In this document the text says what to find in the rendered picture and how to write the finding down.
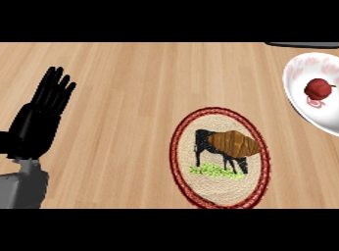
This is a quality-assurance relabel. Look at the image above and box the oval red-rimmed woven placemat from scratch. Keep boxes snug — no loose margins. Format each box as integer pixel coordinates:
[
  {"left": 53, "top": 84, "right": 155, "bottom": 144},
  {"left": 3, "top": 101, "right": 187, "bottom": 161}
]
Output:
[{"left": 169, "top": 106, "right": 272, "bottom": 210}]

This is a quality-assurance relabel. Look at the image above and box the white bowl with pink pattern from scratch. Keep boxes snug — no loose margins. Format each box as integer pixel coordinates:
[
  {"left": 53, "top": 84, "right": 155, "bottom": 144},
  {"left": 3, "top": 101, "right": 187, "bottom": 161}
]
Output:
[{"left": 283, "top": 52, "right": 339, "bottom": 140}]

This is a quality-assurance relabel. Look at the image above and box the red bell pepper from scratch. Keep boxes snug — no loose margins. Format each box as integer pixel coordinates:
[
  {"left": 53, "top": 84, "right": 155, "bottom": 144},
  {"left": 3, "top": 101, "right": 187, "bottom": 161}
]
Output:
[{"left": 305, "top": 77, "right": 337, "bottom": 101}]

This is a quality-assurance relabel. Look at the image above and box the dark grey flat appliance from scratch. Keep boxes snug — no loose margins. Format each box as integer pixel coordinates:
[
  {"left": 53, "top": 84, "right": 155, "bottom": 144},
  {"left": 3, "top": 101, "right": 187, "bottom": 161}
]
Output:
[{"left": 265, "top": 41, "right": 339, "bottom": 50}]

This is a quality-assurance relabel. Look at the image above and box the brown sweet potato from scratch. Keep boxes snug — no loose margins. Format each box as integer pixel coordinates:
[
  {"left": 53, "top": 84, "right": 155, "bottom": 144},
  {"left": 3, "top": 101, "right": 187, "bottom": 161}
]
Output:
[{"left": 206, "top": 129, "right": 263, "bottom": 158}]

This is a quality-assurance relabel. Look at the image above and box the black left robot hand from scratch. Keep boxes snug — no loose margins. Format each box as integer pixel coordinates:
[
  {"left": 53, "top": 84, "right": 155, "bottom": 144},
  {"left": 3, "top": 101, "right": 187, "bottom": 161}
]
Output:
[{"left": 0, "top": 66, "right": 79, "bottom": 161}]

